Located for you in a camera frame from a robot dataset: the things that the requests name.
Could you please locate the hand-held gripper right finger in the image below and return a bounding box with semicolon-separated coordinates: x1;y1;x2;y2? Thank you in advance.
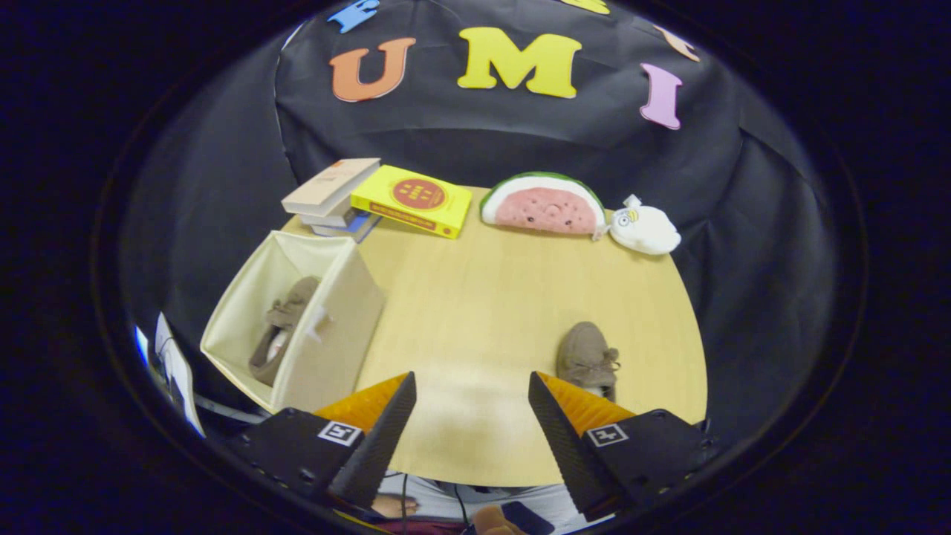
528;372;718;522

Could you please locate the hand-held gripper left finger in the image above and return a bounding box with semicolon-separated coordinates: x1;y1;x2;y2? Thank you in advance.
238;372;418;510

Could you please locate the brown suede shoe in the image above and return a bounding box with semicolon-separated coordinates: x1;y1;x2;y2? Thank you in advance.
556;321;620;402
248;276;322;387

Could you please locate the cream fabric storage box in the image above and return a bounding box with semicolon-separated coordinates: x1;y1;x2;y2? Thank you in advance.
199;230;387;415

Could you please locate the white paper sheet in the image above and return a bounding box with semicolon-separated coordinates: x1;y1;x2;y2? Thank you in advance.
154;312;207;438

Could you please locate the blue book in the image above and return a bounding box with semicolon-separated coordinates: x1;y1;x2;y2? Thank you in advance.
311;212;382;244

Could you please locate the white plush toy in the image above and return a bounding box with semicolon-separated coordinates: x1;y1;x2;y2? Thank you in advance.
609;195;682;256

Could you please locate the watermelon slice plush toy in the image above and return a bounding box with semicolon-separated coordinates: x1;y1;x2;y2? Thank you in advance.
479;172;607;237

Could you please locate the yellow book with red circle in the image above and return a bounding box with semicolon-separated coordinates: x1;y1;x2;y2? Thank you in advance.
350;165;473;240

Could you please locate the beige paperback book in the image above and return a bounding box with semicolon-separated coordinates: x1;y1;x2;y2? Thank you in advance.
281;158;382;218

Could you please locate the black backdrop cloth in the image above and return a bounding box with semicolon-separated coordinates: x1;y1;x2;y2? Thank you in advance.
119;0;840;447

